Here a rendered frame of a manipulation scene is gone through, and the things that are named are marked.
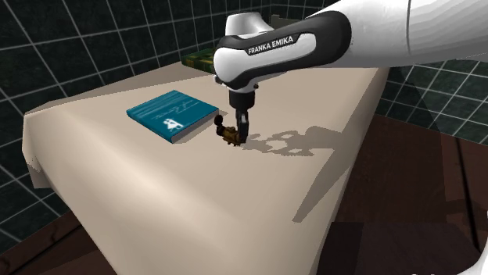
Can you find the teal book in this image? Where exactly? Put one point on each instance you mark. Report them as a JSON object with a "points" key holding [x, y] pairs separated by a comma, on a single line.
{"points": [[171, 112]]}

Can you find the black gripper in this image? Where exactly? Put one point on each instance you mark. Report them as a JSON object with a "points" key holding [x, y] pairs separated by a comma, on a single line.
{"points": [[241, 100]]}

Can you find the small brown figure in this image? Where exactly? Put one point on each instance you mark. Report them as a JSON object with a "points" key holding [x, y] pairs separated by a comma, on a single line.
{"points": [[228, 133]]}

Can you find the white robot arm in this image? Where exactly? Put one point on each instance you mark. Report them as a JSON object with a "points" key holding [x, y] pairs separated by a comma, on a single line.
{"points": [[381, 34]]}

